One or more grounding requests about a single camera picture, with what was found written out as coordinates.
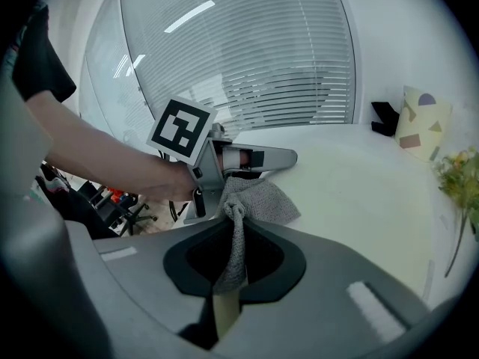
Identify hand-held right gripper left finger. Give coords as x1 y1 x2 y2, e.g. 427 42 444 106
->
65 218 235 351

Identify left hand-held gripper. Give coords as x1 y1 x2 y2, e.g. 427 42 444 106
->
145 97 299 224

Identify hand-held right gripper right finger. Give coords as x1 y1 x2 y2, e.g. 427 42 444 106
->
215 218 435 359

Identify grey knitted cloth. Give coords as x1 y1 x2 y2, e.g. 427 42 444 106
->
213 176 302 295

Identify person's left forearm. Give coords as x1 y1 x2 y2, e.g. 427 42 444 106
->
25 88 198 203

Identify black swivel chair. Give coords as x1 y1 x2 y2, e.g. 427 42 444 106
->
76 179 160 237

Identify red object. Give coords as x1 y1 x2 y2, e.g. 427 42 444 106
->
108 187 130 203

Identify black fabric bundle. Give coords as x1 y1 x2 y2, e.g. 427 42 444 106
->
370 101 401 138

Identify white window blinds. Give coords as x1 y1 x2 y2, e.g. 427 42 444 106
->
84 0 356 156

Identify cream patterned pot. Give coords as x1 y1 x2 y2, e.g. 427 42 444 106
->
393 85 454 163

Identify artificial flower bouquet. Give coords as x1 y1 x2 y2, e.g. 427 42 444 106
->
433 146 479 278

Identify black printed T-shirt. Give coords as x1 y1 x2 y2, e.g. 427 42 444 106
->
10 1 78 102

